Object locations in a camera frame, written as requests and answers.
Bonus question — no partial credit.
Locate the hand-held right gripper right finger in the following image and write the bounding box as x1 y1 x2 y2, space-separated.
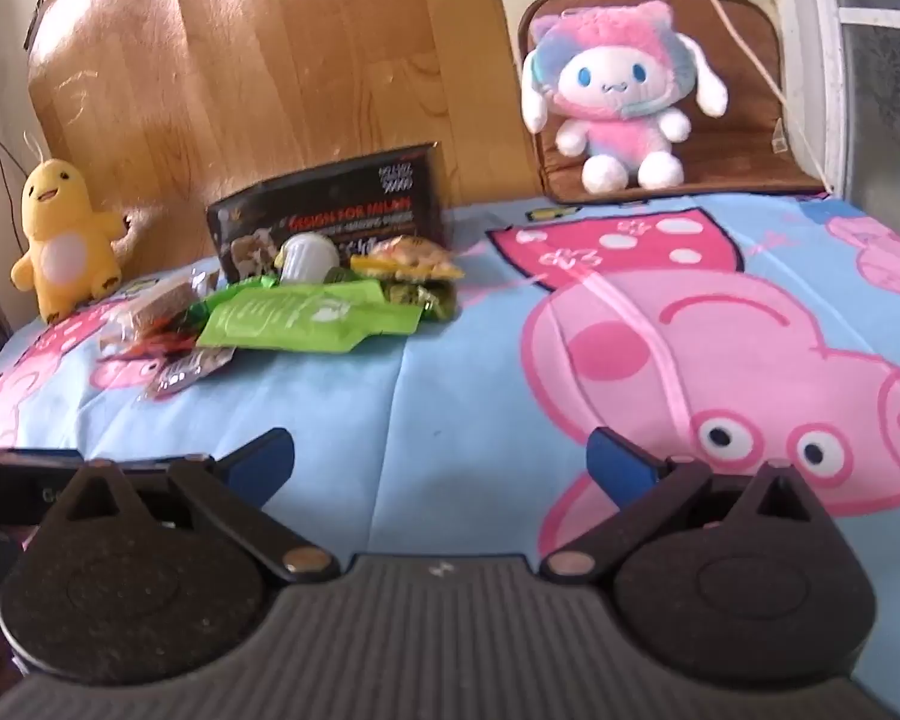
540 426 833 586

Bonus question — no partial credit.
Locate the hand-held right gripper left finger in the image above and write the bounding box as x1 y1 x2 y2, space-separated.
41 427 342 586

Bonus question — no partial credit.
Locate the clear packet of nuts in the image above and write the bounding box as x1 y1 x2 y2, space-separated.
145 349 235 400

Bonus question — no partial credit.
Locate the light green pouch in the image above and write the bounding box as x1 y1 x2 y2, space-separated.
195 279 421 355

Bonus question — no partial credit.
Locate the red snack packet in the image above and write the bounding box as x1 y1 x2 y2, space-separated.
96 331 205 362

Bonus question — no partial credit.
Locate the brown snack bar clear wrapper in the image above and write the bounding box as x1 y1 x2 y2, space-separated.
101 276 212 346

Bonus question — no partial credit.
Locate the white jelly cup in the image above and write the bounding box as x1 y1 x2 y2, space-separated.
279 234 342 284

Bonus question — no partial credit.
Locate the clear nut packet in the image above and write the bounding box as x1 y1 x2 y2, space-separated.
351 236 466 282

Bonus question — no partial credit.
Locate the black tin box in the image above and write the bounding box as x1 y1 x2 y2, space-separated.
207 141 445 282

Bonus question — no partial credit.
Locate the printed blue cartoon blanket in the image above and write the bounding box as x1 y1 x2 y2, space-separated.
0 191 900 691

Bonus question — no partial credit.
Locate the yellow plush toy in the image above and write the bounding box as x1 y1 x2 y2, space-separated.
11 133 132 325

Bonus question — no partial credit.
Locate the wood grain board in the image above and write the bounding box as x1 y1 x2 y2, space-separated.
26 0 548 278

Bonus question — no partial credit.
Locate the pink and blue plush toy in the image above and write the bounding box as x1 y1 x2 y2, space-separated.
521 1 728 192

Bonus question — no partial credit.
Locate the brown seat cushion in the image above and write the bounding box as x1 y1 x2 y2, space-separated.
517 0 830 205

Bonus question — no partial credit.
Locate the white window frame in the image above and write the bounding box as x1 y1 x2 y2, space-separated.
765 0 900 211

